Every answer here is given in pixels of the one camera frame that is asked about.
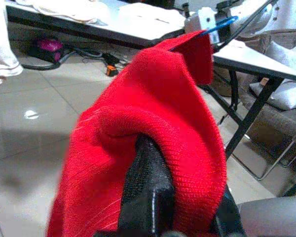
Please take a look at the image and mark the plain red shirt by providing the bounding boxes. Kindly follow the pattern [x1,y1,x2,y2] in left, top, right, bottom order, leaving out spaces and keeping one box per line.
[46,31,228,237]

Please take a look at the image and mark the small orange black device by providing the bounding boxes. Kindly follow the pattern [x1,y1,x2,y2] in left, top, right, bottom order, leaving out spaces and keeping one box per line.
[106,64,119,77]

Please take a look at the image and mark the white cushion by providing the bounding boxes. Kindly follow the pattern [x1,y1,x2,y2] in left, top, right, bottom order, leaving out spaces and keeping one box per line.
[249,79,296,111]

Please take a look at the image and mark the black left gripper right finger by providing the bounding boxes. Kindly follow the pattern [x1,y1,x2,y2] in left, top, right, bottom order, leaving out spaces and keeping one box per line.
[211,184,248,237]

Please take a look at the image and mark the thick black floor hose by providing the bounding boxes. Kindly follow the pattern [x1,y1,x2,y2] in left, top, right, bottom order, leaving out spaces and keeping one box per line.
[21,48,76,72]

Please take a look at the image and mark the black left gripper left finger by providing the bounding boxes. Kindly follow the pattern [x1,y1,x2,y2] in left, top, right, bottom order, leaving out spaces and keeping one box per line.
[117,134,176,237]

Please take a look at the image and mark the grey brown chair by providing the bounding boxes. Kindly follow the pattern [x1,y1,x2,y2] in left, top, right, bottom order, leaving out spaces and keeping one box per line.
[238,98,296,198]

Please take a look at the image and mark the white mesh jersey brown print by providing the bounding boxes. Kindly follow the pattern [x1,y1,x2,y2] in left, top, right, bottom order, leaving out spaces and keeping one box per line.
[16,0,112,25]

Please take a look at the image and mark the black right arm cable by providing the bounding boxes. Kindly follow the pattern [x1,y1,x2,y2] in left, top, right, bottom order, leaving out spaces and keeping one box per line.
[212,0,280,53]

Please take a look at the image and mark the magenta black floor device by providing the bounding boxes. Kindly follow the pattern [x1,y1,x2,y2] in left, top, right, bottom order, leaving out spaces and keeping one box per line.
[29,38,65,63]

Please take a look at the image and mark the cream white jeans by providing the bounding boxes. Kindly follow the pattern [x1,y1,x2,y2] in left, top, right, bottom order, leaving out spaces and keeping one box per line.
[0,0,24,87]

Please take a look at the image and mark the blue plastic hanger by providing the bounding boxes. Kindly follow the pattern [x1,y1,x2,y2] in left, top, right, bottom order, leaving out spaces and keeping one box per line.
[169,15,239,52]

